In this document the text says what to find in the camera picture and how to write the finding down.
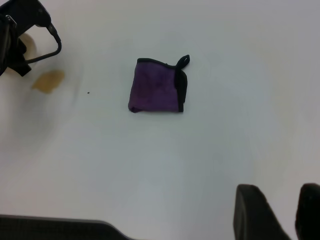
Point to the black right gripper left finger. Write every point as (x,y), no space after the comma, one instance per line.
(255,215)

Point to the purple cloth with black trim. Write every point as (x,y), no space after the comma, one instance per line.
(152,87)

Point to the brown coffee spill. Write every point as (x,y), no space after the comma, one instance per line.
(48,81)

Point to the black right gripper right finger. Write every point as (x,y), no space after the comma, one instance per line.
(310,212)

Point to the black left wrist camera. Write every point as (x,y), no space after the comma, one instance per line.
(22,12)

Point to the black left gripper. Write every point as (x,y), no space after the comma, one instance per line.
(6,42)

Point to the white paper coffee cup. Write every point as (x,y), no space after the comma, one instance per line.
(31,46)

